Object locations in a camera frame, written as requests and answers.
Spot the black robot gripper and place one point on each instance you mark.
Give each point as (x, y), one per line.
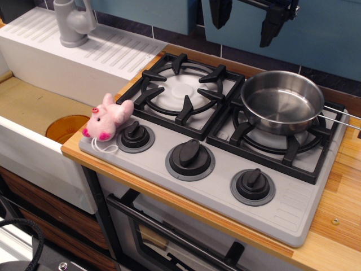
(272, 24)

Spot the stainless steel pan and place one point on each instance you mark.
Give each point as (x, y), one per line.
(283, 103)

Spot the pink stuffed pig toy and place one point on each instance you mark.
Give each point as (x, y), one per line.
(104, 121)

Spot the black middle stove knob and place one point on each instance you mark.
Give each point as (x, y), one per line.
(190, 161)

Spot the black stove knob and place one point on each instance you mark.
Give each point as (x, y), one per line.
(190, 161)
(135, 138)
(253, 187)

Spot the black left stove knob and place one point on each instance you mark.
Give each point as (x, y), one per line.
(135, 138)

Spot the black right stove knob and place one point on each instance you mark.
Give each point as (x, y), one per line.
(253, 187)

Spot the grey toy stove top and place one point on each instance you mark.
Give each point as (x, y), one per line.
(286, 218)

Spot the black left burner grate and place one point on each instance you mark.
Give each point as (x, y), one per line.
(181, 97)

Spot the black burner grate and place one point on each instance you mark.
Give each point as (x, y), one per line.
(307, 156)
(181, 97)

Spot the black right burner grate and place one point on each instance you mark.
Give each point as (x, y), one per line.
(307, 156)

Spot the grey toy faucet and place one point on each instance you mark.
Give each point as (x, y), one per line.
(74, 25)

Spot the white toy sink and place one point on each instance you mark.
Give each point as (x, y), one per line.
(42, 81)

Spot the orange plastic bowl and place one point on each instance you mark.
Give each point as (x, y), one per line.
(63, 128)

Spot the wooden drawer fronts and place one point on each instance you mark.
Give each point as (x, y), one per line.
(68, 228)

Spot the oven door with black handle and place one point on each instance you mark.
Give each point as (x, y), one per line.
(161, 238)

